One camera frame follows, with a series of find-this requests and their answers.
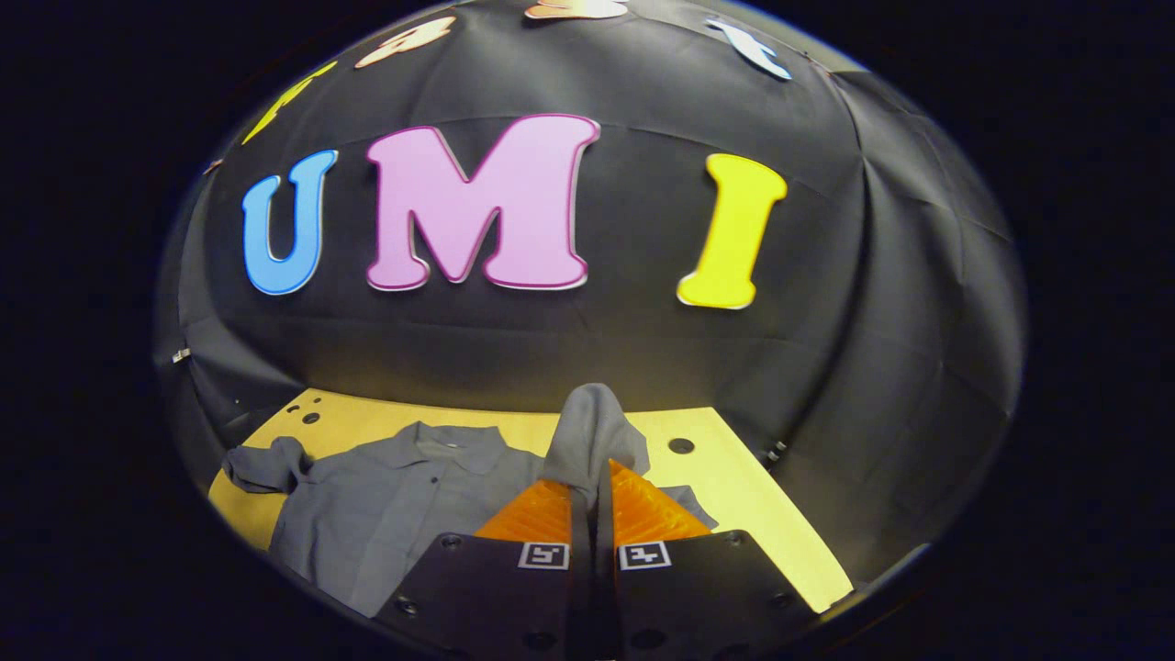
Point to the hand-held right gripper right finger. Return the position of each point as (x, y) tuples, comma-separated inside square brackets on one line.
[(679, 597)]

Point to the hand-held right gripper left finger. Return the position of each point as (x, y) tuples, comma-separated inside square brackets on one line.
[(514, 597)]

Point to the grey button-up shirt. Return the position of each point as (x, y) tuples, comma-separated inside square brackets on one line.
[(395, 505)]

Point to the black backdrop cloth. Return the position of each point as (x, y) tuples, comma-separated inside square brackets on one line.
[(643, 367)]

